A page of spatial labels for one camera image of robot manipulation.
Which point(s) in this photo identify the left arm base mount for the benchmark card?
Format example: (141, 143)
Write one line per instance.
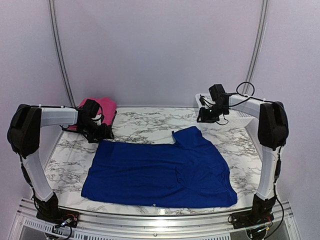
(62, 217)

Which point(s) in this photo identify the aluminium front frame rail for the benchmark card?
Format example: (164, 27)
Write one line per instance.
(108, 226)

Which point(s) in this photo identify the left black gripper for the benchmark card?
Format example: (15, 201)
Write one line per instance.
(104, 133)

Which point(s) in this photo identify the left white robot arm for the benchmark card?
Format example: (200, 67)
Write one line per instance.
(24, 138)

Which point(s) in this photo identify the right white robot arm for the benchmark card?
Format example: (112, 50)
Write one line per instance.
(272, 133)

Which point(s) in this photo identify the folded grey polo shirt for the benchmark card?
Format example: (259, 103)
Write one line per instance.
(81, 128)

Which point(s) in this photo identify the blue garment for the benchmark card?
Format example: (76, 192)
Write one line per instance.
(189, 173)

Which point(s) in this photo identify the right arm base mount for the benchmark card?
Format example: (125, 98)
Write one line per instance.
(256, 216)

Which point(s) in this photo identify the white plastic laundry basket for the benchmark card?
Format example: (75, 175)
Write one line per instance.
(235, 119)

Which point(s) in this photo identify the right aluminium corner post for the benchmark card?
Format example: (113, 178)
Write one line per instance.
(258, 40)

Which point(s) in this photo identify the pink trousers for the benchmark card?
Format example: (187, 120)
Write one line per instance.
(96, 106)

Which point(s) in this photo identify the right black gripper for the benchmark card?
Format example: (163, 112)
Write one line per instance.
(203, 117)

